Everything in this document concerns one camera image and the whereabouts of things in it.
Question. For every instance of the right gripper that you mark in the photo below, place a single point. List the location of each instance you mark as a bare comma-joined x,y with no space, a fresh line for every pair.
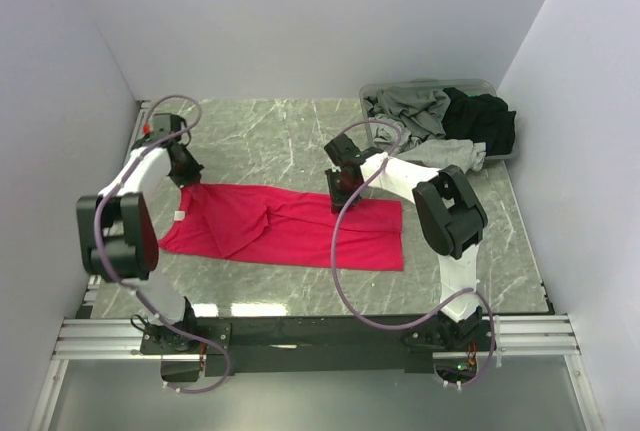
337,200

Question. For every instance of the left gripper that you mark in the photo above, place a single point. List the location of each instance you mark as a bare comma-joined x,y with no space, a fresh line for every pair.
192,176

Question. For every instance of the red t-shirt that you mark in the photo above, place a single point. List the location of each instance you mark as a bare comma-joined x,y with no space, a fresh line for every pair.
269,225

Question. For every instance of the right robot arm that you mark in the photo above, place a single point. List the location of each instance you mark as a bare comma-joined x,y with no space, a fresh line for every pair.
452,221

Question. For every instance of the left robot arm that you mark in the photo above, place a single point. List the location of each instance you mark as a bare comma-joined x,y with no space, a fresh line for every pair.
118,241

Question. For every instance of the light grey t-shirt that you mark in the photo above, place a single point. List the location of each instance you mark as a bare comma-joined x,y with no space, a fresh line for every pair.
434,153

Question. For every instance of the black t-shirt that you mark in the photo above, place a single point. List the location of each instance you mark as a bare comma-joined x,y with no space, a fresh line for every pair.
481,119

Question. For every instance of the grey plastic bin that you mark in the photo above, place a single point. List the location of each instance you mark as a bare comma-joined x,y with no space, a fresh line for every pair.
470,87

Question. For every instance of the aluminium rail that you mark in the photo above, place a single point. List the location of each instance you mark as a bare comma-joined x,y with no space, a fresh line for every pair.
117,339

